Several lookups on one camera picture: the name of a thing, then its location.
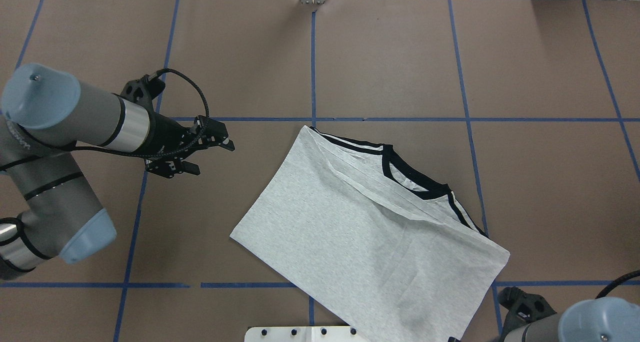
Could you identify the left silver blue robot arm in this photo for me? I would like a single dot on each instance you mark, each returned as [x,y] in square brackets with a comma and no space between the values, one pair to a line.
[49,114]

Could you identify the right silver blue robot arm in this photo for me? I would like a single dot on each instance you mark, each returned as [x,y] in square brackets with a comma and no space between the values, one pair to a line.
[600,319]

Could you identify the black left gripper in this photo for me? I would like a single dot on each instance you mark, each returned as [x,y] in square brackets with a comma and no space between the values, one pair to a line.
[165,136]

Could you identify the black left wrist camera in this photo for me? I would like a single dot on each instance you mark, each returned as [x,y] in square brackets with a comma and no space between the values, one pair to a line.
[144,90]

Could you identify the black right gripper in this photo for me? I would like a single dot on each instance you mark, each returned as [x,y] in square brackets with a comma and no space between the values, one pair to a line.
[506,331]

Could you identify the white camera mast pedestal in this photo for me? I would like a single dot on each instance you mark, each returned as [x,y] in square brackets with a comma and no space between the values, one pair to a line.
[303,333]

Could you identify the grey cartoon print t-shirt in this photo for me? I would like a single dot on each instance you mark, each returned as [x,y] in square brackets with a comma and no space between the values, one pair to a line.
[385,248]

